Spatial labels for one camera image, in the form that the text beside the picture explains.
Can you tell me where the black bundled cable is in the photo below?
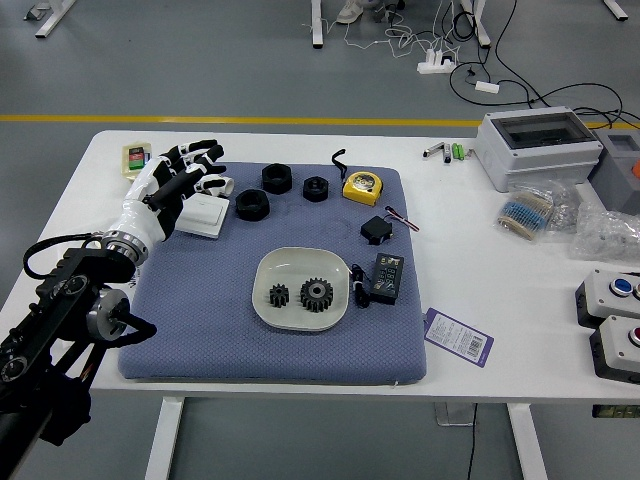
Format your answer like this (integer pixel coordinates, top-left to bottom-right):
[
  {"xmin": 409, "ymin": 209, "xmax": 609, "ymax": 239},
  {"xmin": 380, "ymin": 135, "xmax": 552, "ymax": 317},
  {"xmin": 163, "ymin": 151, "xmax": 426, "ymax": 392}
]
[{"xmin": 348, "ymin": 263, "xmax": 372, "ymax": 310}]

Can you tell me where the white square plate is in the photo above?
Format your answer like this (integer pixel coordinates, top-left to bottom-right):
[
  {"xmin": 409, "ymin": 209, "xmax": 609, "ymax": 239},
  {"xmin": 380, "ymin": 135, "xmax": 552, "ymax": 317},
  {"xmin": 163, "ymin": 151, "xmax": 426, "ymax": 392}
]
[{"xmin": 251, "ymin": 246, "xmax": 351, "ymax": 332}]

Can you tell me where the big black gear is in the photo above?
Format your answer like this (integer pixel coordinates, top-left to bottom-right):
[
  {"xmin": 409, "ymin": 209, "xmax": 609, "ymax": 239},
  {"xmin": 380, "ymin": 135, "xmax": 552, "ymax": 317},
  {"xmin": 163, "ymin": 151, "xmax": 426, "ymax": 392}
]
[{"xmin": 299, "ymin": 277, "xmax": 335, "ymax": 314}]

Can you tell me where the grey box with orange button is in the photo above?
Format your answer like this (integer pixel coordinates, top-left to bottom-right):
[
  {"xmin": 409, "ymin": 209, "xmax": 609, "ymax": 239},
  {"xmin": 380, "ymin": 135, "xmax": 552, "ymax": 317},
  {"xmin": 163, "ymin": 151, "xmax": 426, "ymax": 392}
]
[{"xmin": 587, "ymin": 128, "xmax": 640, "ymax": 216}]

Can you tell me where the grey red-button control box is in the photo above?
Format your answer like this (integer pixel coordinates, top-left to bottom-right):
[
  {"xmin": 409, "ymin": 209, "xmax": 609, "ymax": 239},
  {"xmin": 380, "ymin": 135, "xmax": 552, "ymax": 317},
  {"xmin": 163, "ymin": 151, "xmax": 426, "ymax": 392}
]
[{"xmin": 588, "ymin": 314, "xmax": 640, "ymax": 385}]

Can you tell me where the yellow tape measure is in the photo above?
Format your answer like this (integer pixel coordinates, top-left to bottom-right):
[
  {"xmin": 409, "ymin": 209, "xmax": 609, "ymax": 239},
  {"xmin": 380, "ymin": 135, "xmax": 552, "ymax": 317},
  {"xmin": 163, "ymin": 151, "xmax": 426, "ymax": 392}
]
[{"xmin": 329, "ymin": 148, "xmax": 385, "ymax": 206}]

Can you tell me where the bag of blue resistors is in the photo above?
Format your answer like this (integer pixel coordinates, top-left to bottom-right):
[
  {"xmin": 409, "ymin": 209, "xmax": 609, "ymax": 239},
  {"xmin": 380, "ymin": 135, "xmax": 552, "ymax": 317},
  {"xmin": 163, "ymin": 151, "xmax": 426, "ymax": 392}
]
[{"xmin": 495, "ymin": 179, "xmax": 581, "ymax": 245}]

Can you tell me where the black digital display module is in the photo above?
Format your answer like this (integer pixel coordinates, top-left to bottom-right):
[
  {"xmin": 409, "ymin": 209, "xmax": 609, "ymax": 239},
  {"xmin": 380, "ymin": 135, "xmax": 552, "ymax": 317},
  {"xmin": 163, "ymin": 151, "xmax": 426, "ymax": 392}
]
[{"xmin": 368, "ymin": 252, "xmax": 405, "ymax": 305}]

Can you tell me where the black servo with red wire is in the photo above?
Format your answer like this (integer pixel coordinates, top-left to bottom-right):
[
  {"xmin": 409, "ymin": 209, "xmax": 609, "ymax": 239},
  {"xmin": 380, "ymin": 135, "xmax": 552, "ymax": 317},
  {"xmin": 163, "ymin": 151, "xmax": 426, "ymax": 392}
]
[{"xmin": 360, "ymin": 205, "xmax": 420, "ymax": 247}]

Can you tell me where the white background desk leg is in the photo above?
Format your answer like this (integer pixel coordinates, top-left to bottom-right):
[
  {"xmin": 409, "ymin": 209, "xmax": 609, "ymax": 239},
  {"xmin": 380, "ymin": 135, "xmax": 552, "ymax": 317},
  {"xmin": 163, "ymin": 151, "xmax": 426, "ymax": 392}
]
[
  {"xmin": 310, "ymin": 0, "xmax": 324, "ymax": 50},
  {"xmin": 602, "ymin": 0, "xmax": 630, "ymax": 23},
  {"xmin": 23, "ymin": 0, "xmax": 77, "ymax": 39},
  {"xmin": 459, "ymin": 0, "xmax": 492, "ymax": 49}
]

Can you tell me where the blue-grey quilted mat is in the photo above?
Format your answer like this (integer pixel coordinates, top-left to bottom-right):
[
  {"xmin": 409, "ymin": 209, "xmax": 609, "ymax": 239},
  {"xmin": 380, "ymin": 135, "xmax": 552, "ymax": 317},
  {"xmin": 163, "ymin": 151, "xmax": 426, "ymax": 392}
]
[{"xmin": 117, "ymin": 162, "xmax": 429, "ymax": 386}]

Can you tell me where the black floor cable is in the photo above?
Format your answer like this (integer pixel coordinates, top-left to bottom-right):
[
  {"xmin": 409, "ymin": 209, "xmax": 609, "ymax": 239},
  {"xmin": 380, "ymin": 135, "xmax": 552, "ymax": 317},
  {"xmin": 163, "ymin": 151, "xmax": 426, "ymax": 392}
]
[{"xmin": 448, "ymin": 0, "xmax": 640, "ymax": 132}]

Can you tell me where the grey blue-button control box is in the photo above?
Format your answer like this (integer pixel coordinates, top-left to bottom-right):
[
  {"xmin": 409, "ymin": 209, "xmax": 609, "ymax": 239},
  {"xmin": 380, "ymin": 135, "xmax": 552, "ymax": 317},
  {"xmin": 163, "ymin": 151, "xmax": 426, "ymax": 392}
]
[{"xmin": 573, "ymin": 268, "xmax": 640, "ymax": 329}]

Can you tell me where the purple paper tag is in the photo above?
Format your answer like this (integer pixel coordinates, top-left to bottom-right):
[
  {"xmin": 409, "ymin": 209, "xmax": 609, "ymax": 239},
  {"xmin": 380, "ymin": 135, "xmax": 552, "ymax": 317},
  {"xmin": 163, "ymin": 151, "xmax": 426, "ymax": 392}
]
[{"xmin": 423, "ymin": 306, "xmax": 495, "ymax": 370}]

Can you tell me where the cream red-green button switch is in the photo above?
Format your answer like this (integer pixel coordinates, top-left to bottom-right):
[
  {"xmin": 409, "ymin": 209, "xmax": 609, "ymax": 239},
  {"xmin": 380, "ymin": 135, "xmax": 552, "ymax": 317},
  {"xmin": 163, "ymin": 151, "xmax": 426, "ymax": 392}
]
[{"xmin": 121, "ymin": 142, "xmax": 154, "ymax": 184}]

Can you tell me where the beige shoe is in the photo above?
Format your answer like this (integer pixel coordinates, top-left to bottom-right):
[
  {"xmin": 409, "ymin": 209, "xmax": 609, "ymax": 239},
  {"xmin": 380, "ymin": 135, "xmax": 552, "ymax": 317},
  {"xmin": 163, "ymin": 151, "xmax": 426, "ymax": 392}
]
[{"xmin": 335, "ymin": 0, "xmax": 370, "ymax": 25}]

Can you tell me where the big black hex nut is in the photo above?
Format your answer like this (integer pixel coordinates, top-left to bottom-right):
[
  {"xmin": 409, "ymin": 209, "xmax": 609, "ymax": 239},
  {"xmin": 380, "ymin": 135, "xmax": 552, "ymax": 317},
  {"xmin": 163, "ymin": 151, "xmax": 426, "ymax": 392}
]
[
  {"xmin": 261, "ymin": 163, "xmax": 293, "ymax": 195},
  {"xmin": 234, "ymin": 188, "xmax": 271, "ymax": 222}
]

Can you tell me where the white wall switch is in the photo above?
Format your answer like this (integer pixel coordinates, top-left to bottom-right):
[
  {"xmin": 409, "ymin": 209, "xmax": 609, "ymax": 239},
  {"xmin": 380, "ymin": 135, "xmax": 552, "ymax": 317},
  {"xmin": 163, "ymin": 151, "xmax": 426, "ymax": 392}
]
[{"xmin": 174, "ymin": 193, "xmax": 231, "ymax": 240}]

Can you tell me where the white table leg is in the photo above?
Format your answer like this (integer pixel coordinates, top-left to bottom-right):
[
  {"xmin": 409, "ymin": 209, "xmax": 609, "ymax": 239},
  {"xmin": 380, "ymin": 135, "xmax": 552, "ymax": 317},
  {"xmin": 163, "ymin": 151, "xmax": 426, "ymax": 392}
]
[
  {"xmin": 143, "ymin": 397, "xmax": 185, "ymax": 480},
  {"xmin": 506, "ymin": 402, "xmax": 550, "ymax": 480}
]

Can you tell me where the grey electrical enclosure box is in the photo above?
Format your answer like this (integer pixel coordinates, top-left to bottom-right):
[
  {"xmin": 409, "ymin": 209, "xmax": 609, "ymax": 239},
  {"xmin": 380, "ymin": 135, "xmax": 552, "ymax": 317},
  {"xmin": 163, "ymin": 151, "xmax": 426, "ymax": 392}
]
[{"xmin": 473, "ymin": 105, "xmax": 604, "ymax": 193}]

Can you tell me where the black hanging cable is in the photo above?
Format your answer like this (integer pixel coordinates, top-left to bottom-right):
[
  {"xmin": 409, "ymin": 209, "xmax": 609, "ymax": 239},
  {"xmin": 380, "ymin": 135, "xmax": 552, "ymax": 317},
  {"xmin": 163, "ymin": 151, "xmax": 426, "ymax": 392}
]
[{"xmin": 465, "ymin": 402, "xmax": 478, "ymax": 480}]

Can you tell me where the white floor cable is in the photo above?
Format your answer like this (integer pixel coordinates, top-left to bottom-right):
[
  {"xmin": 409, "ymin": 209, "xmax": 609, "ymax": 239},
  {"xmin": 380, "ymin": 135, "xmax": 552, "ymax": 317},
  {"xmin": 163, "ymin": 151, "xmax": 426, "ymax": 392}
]
[{"xmin": 302, "ymin": 0, "xmax": 464, "ymax": 60}]

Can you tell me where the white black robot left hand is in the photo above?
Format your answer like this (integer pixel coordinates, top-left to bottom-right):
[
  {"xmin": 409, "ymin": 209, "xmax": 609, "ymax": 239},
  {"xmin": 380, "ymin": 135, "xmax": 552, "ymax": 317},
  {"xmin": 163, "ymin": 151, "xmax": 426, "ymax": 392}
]
[{"xmin": 115, "ymin": 138, "xmax": 229, "ymax": 245}]

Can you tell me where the clear bubble wrap bag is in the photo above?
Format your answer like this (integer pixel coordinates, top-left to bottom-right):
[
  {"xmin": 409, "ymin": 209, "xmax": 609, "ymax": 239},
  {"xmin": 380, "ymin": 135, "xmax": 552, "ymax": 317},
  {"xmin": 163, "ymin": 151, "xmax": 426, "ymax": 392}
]
[{"xmin": 569, "ymin": 200, "xmax": 640, "ymax": 262}]

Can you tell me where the white power strip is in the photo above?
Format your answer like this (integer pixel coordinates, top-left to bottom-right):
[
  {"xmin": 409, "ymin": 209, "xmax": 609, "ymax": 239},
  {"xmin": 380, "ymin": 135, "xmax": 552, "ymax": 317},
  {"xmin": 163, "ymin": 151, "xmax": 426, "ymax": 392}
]
[{"xmin": 417, "ymin": 49, "xmax": 459, "ymax": 75}]

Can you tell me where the small black hex nut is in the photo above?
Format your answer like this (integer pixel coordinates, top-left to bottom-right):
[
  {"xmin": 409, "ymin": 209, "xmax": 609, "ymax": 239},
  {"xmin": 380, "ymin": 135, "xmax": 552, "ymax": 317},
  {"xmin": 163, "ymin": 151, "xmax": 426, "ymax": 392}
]
[{"xmin": 301, "ymin": 175, "xmax": 330, "ymax": 203}]

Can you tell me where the table control box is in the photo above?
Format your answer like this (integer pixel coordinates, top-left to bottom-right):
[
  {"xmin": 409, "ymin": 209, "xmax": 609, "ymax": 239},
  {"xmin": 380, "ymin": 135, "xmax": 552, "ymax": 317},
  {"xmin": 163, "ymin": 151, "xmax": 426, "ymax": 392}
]
[{"xmin": 592, "ymin": 403, "xmax": 640, "ymax": 419}]

